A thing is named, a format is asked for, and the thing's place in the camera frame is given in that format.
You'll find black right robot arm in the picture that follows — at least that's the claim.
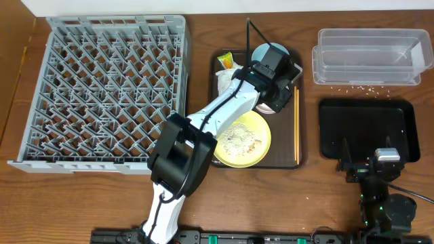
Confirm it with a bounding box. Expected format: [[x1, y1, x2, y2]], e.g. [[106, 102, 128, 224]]
[[336, 139, 417, 243]]

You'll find dark brown serving tray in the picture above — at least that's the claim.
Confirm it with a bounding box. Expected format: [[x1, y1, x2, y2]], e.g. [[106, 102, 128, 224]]
[[208, 49, 298, 169]]

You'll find crumpled white napkin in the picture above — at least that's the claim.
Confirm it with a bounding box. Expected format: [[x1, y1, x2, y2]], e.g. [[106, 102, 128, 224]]
[[216, 66, 242, 96]]

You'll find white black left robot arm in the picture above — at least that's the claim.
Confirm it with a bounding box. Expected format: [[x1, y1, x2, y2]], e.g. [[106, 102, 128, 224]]
[[141, 43, 302, 243]]

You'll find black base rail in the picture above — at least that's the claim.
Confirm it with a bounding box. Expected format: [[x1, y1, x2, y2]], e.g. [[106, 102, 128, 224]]
[[90, 228, 434, 244]]

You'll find pink bowl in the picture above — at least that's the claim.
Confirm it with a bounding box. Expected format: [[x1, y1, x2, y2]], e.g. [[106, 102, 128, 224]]
[[256, 87, 292, 115]]

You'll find light blue bowl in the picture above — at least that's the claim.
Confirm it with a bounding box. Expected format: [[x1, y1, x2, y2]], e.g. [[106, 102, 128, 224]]
[[252, 43, 290, 61]]

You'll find yellow plate with rice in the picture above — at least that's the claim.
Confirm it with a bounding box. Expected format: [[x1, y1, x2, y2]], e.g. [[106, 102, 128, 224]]
[[214, 110, 271, 168]]

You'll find clear plastic container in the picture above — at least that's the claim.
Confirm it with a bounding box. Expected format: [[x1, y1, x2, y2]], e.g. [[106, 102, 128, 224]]
[[312, 28, 433, 86]]

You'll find grey dishwasher rack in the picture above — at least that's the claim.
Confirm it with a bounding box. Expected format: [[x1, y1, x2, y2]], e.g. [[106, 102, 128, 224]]
[[11, 15, 192, 175]]

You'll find black plastic bin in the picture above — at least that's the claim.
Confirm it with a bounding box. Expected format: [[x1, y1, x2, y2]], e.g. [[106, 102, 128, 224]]
[[319, 98, 420, 163]]

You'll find yellow orange snack wrapper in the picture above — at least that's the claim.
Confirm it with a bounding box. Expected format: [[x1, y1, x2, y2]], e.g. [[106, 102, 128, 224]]
[[218, 52, 234, 69]]

